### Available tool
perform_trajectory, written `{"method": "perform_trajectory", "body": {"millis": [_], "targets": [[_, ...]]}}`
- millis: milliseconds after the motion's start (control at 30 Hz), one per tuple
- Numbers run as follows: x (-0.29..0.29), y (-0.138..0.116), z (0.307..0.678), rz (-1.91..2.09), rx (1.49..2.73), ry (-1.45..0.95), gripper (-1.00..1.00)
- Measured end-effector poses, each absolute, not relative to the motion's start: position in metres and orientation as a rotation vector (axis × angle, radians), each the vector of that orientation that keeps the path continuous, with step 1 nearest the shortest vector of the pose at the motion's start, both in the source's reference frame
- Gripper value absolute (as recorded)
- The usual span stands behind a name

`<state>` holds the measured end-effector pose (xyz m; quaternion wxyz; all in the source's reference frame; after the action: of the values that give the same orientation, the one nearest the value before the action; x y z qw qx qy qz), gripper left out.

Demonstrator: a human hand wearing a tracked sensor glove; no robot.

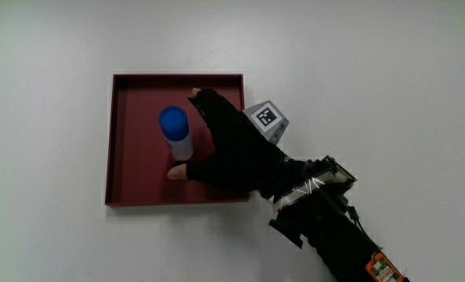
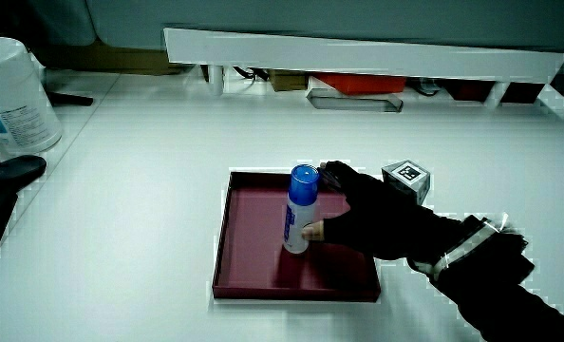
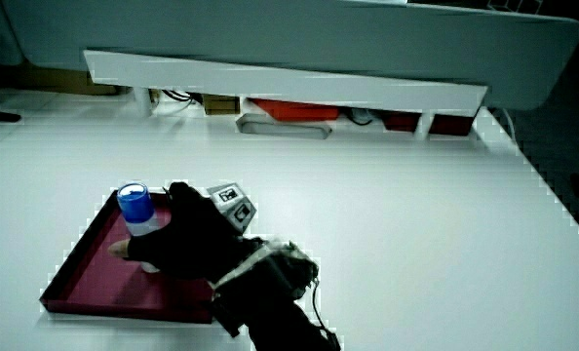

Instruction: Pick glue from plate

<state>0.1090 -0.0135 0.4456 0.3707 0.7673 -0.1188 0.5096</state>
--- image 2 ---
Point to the person's right hand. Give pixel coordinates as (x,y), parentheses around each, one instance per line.
(381,223)

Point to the blue capped white glue bottle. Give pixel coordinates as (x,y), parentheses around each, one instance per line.
(299,214)

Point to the maroon square plate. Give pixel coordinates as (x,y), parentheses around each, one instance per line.
(253,247)

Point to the person's right forearm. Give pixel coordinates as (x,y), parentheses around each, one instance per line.
(500,285)

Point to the clear plastic tray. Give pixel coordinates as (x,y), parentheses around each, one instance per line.
(353,102)

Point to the orange box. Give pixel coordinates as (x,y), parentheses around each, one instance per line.
(362,83)

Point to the dark red box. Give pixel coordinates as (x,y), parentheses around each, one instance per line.
(467,89)

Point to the white desk shelf riser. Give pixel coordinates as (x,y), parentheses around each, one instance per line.
(358,54)

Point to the brown cardboard box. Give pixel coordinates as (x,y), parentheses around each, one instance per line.
(287,80)

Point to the white labelled plastic tub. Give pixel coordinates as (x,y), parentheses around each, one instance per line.
(16,95)

